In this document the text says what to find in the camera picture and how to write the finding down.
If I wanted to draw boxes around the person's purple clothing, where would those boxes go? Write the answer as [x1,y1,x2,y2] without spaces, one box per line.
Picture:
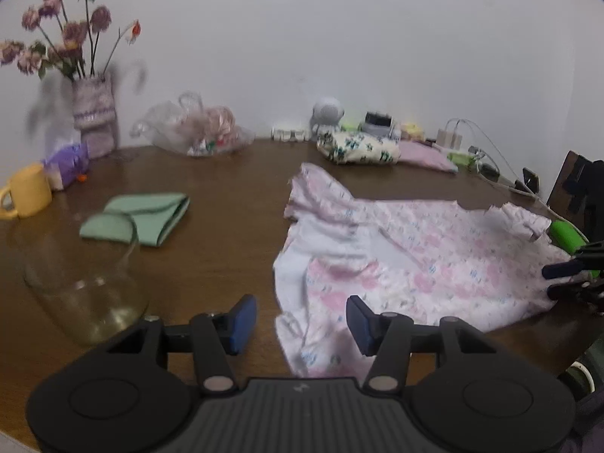
[561,387,604,453]

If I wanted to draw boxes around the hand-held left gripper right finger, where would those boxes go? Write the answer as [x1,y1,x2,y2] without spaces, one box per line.
[346,295,496,394]

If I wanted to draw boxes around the clear plastic bag with snacks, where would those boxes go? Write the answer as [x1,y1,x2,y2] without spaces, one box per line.
[129,92,256,156]

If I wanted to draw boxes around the dried pink flower bouquet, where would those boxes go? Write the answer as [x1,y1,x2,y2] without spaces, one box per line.
[0,0,142,81]

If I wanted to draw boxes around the green cloth pouch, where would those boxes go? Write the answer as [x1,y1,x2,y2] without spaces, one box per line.
[79,192,190,247]

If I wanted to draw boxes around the cream green-flowered folded garment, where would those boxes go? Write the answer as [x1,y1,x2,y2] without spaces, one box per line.
[316,131,402,166]

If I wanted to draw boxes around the yellow mug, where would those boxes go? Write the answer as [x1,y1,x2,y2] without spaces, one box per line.
[0,163,52,220]

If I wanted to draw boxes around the white round speaker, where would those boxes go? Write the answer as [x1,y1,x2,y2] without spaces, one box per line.
[310,97,345,137]

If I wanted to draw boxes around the white outlet bar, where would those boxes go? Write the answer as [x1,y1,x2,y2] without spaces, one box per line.
[271,125,312,141]

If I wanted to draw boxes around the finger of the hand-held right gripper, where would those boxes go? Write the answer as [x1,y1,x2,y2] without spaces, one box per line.
[547,279,604,302]
[542,240,604,280]

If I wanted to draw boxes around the clear glass jar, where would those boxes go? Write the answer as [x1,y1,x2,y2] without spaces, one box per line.
[23,233,151,346]

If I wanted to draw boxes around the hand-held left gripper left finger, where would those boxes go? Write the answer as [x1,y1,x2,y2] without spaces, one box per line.
[106,294,258,394]

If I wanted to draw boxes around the purple tissue pack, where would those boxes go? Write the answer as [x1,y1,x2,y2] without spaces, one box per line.
[42,144,90,192]

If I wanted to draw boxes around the pink floral ruffled garment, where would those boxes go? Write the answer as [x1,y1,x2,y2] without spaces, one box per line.
[274,163,574,378]

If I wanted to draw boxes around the knitted pink vase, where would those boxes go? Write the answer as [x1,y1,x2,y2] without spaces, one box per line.
[71,73,120,159]

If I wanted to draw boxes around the pale pink folded cloth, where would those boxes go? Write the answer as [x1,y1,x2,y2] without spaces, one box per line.
[396,142,458,173]

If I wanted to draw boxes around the white charging cable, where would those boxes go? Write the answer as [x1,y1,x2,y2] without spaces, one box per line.
[479,172,560,220]
[444,118,524,185]

